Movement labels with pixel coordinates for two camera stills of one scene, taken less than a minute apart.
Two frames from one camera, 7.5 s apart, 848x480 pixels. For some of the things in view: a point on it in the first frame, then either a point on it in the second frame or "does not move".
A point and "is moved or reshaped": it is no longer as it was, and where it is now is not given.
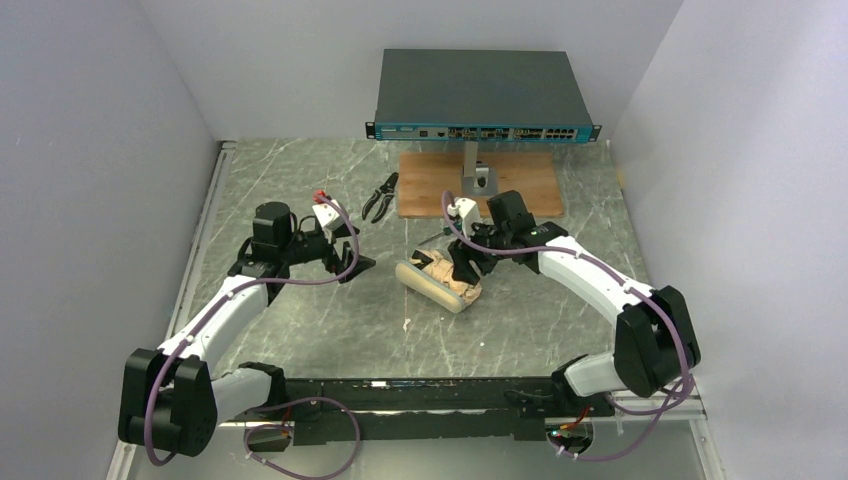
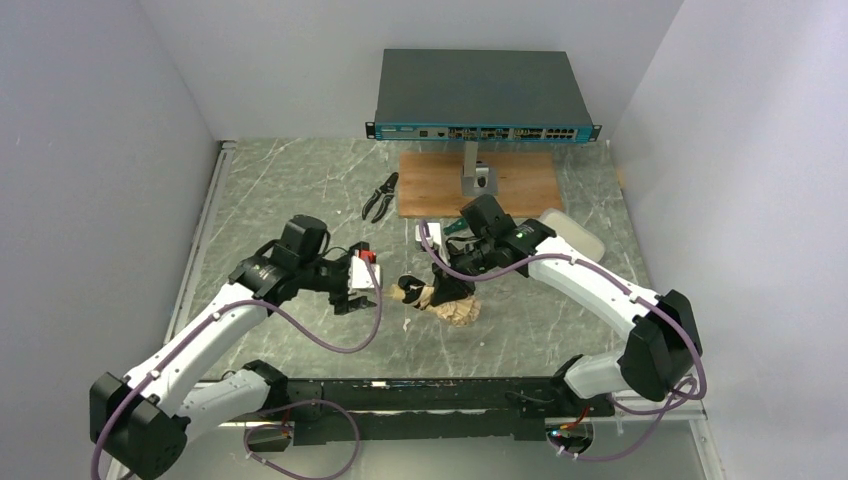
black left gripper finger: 347,259 → 344,305
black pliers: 388,190 does not move
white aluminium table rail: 201,240 does not move
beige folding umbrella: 437,265 is moved or reshaped
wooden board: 424,177 does not move
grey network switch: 480,95 does not move
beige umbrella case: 429,287 → 574,234
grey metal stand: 478,179 does not move
